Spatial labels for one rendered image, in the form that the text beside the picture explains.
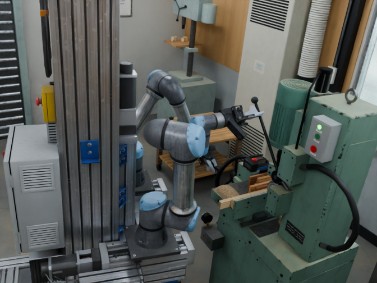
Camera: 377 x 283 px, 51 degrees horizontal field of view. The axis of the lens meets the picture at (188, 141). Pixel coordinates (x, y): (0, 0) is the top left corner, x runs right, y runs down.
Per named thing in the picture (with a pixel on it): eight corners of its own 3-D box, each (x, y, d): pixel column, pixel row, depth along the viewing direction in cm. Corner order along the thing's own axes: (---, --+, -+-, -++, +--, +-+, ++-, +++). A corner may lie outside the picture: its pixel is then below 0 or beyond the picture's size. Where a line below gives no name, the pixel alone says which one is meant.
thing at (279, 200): (279, 204, 190) (284, 183, 184) (289, 212, 184) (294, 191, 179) (263, 209, 185) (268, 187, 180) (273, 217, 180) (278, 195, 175)
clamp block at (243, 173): (256, 171, 234) (258, 158, 230) (270, 182, 224) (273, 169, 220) (235, 176, 227) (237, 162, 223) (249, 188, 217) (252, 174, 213)
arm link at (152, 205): (144, 210, 184) (145, 186, 178) (171, 217, 181) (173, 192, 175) (134, 226, 173) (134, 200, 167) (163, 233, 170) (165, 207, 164)
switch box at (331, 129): (314, 149, 164) (323, 114, 157) (332, 160, 157) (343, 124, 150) (303, 151, 162) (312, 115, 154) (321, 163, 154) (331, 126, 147)
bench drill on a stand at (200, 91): (187, 123, 500) (198, -9, 430) (215, 144, 455) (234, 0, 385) (153, 129, 475) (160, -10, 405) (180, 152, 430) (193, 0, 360)
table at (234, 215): (284, 168, 246) (286, 160, 243) (320, 194, 223) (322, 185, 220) (201, 188, 218) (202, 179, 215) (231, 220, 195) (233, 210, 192)
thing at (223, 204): (300, 185, 219) (302, 178, 217) (303, 186, 217) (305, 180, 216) (217, 207, 193) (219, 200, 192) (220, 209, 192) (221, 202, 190)
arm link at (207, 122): (187, 130, 182) (189, 113, 178) (207, 127, 187) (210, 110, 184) (196, 137, 176) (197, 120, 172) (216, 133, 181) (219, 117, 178)
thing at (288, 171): (289, 172, 180) (296, 143, 173) (303, 182, 173) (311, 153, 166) (275, 176, 176) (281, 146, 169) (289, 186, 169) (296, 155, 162)
